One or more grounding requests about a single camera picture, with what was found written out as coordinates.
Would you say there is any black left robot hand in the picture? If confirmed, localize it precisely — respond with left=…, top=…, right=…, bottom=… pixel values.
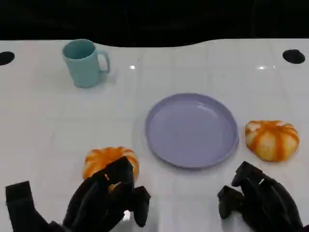
left=62, top=156, right=152, bottom=232

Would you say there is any orange white toy bread roll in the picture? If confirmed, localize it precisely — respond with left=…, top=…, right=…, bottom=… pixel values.
left=245, top=120, right=300, bottom=162
left=82, top=146, right=140, bottom=193

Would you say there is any pale green mug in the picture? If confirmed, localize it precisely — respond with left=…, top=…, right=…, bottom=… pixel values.
left=62, top=39, right=111, bottom=88

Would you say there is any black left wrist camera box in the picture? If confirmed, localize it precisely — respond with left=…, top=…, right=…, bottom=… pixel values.
left=5, top=180, right=65, bottom=232

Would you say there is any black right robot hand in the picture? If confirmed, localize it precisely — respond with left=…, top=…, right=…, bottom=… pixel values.
left=217, top=161, right=304, bottom=232

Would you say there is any black table cable hole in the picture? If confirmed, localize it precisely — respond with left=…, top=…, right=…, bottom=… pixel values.
left=282, top=49, right=306, bottom=65
left=0, top=51, right=15, bottom=66

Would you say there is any lilac plate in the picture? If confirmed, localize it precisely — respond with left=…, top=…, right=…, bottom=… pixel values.
left=145, top=93, right=239, bottom=169

